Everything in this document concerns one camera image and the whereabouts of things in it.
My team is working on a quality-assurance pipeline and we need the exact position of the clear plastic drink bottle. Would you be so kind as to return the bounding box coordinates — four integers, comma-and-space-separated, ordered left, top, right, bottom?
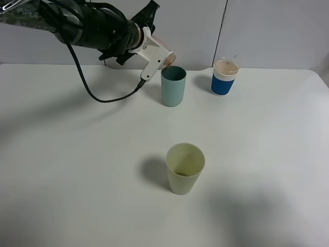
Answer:
152, 36, 176, 67

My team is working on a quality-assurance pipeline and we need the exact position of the teal plastic cup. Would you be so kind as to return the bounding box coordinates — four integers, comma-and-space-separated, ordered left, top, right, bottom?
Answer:
161, 66, 187, 107

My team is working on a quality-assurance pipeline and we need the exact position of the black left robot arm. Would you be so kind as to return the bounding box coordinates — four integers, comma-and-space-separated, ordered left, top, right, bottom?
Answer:
1, 1, 159, 65

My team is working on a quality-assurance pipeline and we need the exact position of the pale green plastic cup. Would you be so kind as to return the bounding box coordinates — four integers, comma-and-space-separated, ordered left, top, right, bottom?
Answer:
166, 143, 205, 195

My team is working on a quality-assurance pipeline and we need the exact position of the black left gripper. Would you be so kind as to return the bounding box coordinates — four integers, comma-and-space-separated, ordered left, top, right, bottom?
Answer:
98, 0, 159, 65

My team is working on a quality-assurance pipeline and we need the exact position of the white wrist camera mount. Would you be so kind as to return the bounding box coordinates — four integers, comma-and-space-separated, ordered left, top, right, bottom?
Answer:
129, 27, 168, 81

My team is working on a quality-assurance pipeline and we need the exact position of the black camera cable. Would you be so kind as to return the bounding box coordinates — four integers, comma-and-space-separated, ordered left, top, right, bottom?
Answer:
65, 41, 147, 104

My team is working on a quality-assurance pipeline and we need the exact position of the blue sleeved paper cup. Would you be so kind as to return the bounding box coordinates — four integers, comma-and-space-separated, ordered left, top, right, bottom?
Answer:
211, 58, 240, 96

